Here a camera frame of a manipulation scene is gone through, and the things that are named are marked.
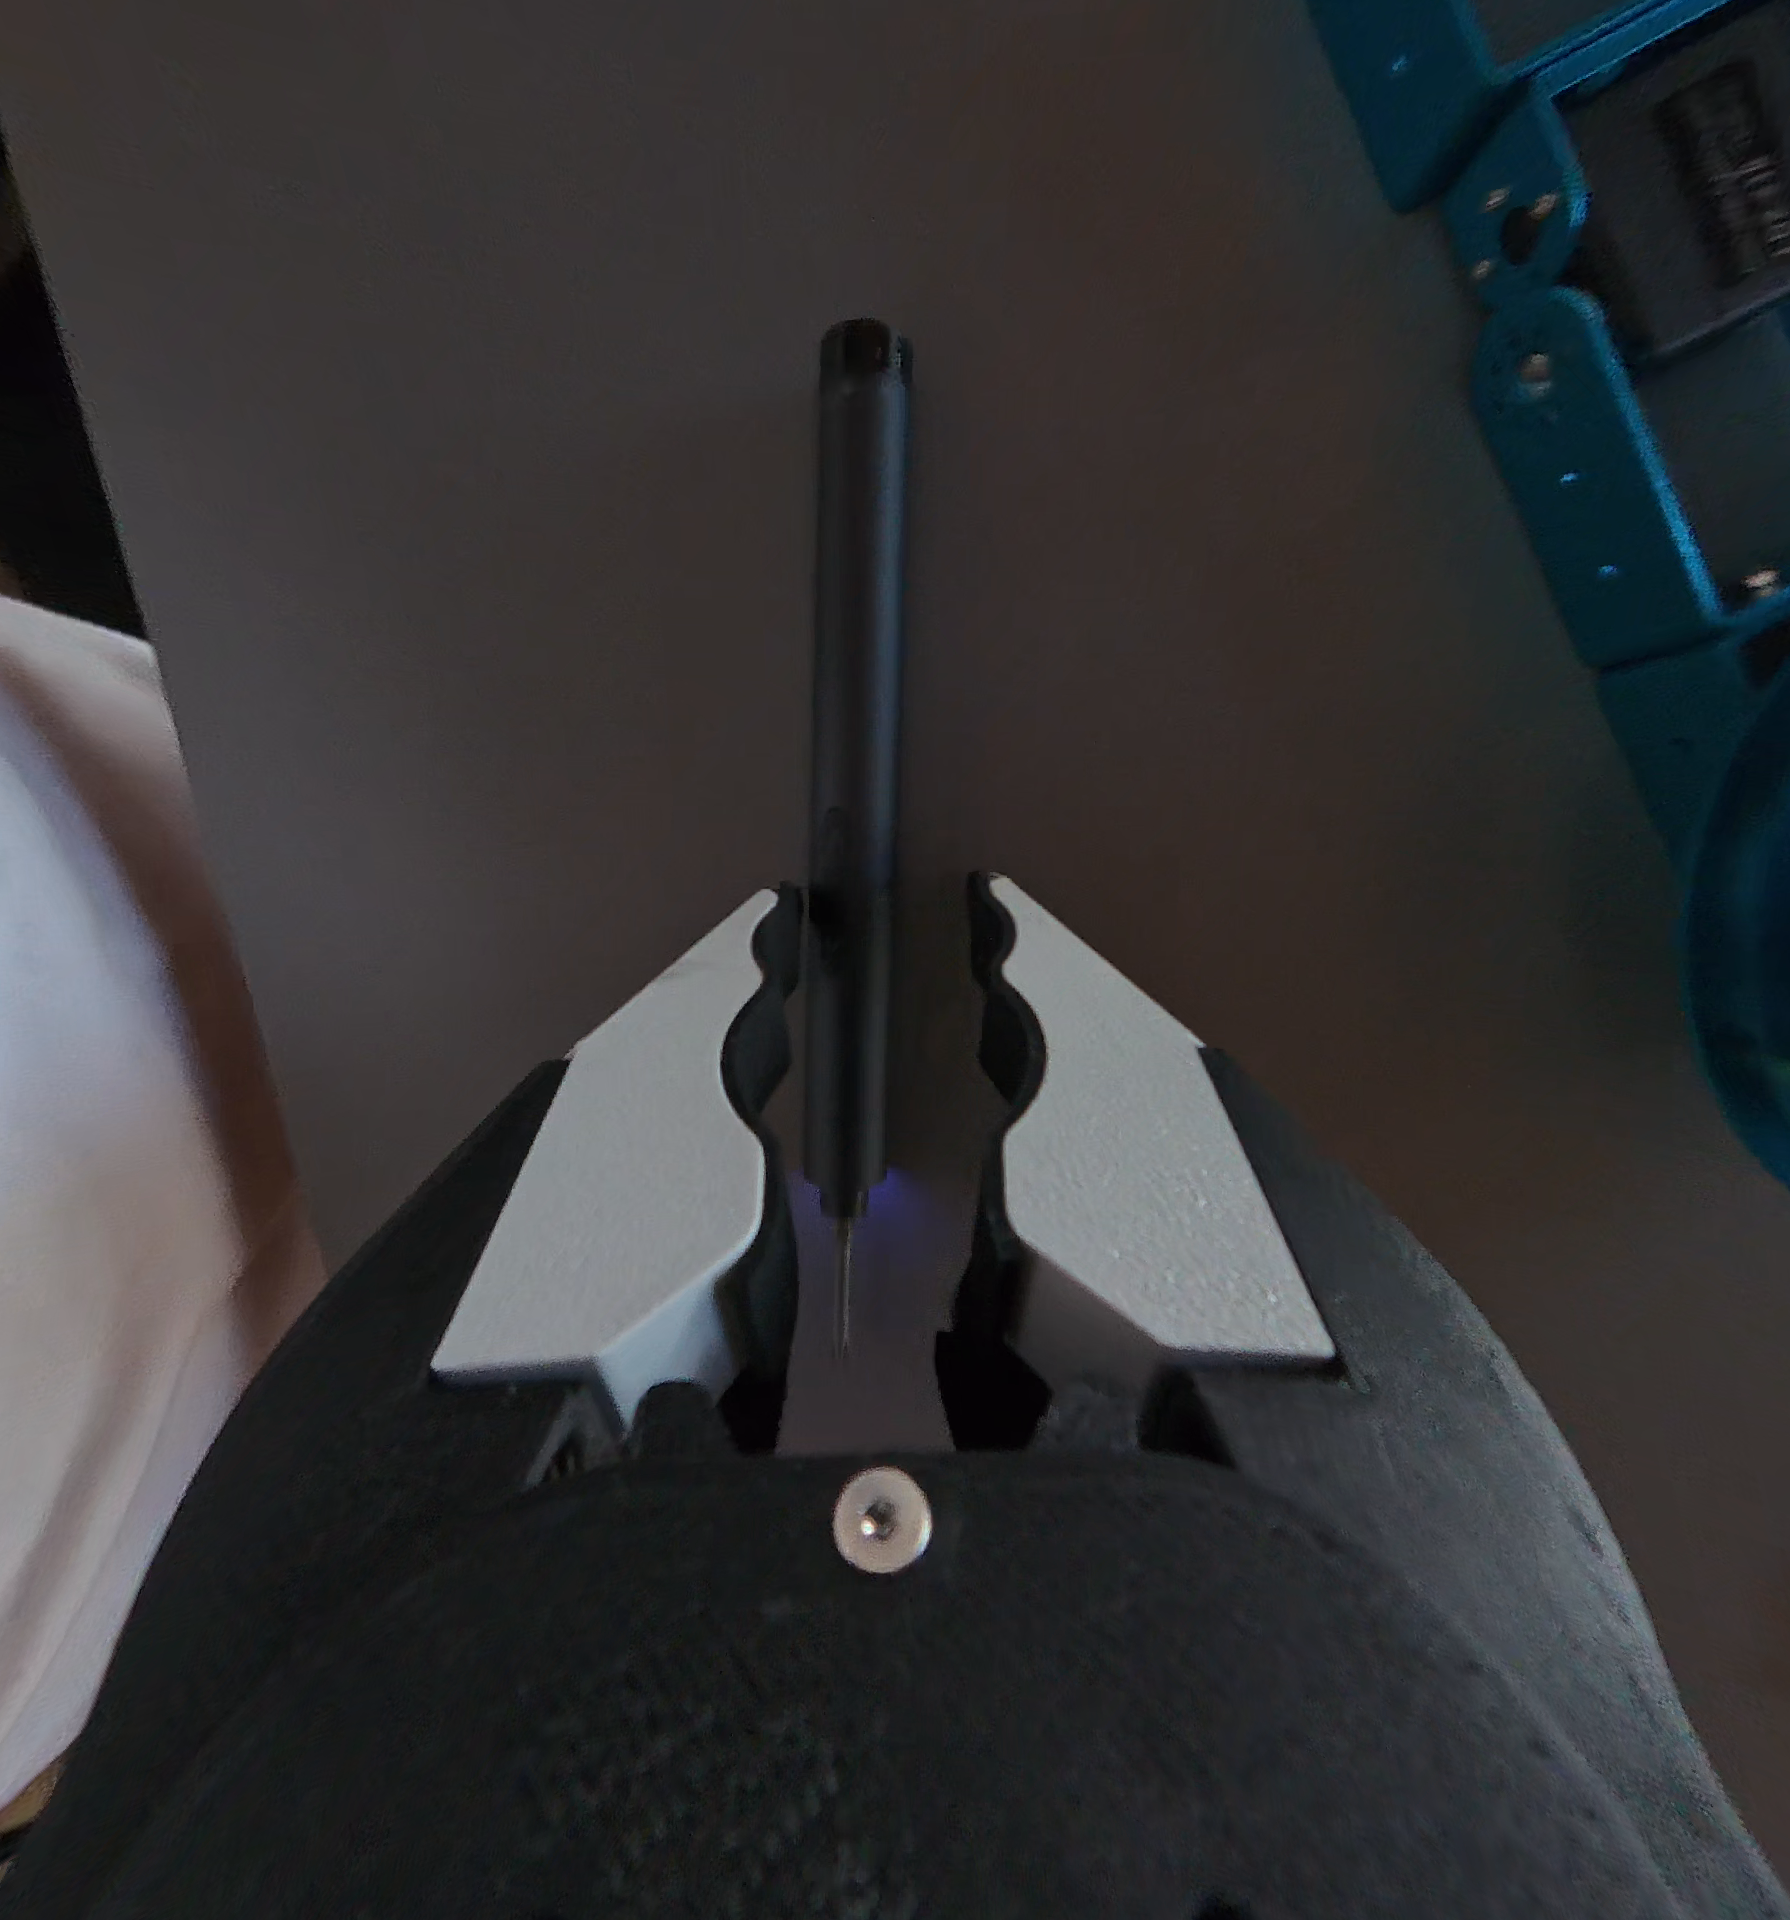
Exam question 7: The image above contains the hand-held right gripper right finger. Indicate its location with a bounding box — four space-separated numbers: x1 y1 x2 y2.
937 871 1344 1453

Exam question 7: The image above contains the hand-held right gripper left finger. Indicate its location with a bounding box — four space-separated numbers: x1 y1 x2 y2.
431 882 810 1445

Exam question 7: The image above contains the black electric screwdriver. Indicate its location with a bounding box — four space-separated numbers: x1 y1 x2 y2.
802 316 919 1362

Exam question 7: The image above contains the blue toy robot arm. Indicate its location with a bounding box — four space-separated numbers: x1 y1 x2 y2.
1304 0 1790 1236

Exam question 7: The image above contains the dark grey desk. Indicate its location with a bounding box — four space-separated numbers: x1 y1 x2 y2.
0 0 1790 1920

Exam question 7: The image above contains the person's white shirt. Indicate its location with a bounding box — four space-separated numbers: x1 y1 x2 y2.
0 577 331 1899

